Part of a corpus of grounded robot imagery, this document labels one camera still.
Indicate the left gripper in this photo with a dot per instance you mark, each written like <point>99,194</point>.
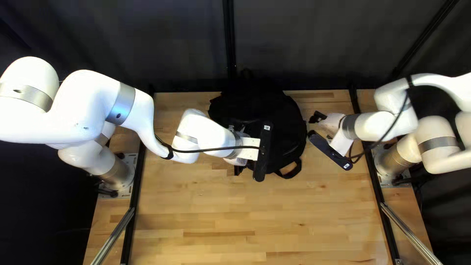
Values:
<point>252,149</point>

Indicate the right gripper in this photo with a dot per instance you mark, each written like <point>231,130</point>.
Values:
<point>335,121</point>

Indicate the black backpack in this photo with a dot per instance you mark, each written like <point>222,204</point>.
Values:
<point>257,106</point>

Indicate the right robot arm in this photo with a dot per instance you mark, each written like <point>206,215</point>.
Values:
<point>390,123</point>

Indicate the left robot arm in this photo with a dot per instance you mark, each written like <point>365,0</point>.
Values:
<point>84,106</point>

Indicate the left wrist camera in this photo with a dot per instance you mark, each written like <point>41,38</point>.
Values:
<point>263,154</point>

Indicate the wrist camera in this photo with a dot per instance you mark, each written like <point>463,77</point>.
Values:
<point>263,154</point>
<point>329,151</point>

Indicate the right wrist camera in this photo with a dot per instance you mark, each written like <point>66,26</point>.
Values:
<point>329,151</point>

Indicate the black frame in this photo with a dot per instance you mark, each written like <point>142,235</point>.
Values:
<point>229,36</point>

